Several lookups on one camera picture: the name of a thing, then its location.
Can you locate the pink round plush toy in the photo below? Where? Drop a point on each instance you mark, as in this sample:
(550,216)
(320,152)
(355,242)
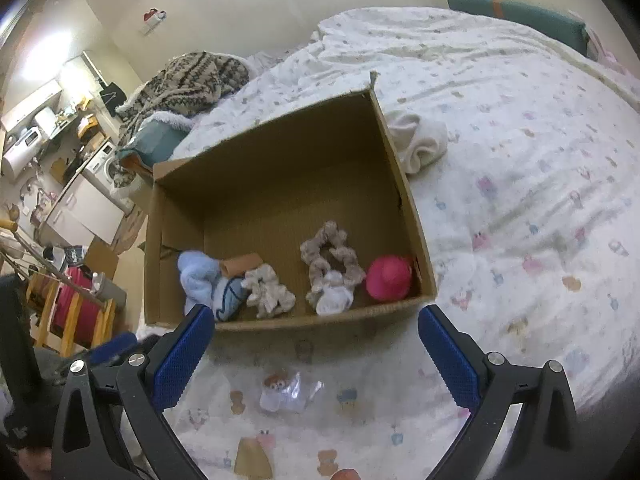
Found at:
(389,277)

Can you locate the white folded cloth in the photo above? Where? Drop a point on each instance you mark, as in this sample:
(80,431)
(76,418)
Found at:
(420,142)

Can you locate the teal pillow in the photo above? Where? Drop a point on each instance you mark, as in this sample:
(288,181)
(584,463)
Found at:
(530,17)
(155,142)

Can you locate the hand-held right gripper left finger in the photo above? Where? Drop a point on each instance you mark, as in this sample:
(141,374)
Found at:
(182,355)

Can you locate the patterned knit blanket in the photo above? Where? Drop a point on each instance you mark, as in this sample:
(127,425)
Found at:
(190,82)

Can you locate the clear plastic toy packet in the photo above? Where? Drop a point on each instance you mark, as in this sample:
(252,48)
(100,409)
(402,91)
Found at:
(280,392)

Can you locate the taupe fabric scrunchie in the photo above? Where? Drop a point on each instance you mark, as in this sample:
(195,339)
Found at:
(325,247)

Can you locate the white washing machine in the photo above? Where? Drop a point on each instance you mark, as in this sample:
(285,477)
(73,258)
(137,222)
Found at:
(102,165)

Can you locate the cardboard tube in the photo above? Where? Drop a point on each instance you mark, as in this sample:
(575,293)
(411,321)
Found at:
(242,265)

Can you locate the red and yellow rack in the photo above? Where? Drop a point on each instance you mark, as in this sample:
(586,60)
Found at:
(70,305)

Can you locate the red and white wall hook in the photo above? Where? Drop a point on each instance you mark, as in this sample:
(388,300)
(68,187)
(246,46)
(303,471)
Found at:
(152,17)

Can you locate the pink cloth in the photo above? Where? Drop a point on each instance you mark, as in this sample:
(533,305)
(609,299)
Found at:
(607,50)

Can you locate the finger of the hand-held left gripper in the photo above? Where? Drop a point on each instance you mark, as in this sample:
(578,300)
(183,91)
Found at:
(117,347)

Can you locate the gray bin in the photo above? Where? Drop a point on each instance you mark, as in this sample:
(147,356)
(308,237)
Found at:
(110,292)

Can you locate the white sock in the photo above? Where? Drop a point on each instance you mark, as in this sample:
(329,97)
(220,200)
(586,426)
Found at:
(334,297)

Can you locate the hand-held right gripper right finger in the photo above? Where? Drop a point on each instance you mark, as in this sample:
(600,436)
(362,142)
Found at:
(450,360)

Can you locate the cardboard box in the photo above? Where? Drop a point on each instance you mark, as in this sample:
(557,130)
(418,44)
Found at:
(280,220)
(102,260)

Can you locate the cardboard box on floor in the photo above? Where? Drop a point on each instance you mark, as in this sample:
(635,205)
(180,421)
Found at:
(102,260)

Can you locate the white kitchen appliance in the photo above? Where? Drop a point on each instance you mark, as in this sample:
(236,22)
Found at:
(22,150)

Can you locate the cream fabric scrunchie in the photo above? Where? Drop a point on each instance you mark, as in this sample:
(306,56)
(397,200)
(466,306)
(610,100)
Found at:
(267,292)

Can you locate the orange round object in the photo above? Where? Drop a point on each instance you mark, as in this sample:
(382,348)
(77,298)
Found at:
(346,475)

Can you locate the white kitchen cabinet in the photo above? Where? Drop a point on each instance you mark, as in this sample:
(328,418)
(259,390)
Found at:
(82,210)

